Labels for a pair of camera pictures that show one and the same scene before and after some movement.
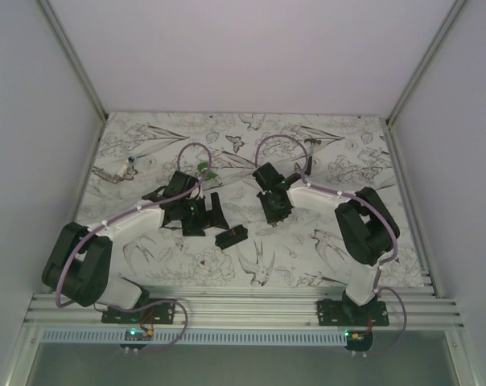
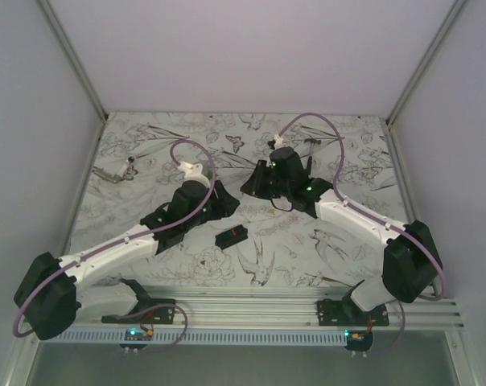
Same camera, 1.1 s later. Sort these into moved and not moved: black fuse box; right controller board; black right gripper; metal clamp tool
Moved: black right gripper
Not moved: black fuse box; right controller board; metal clamp tool
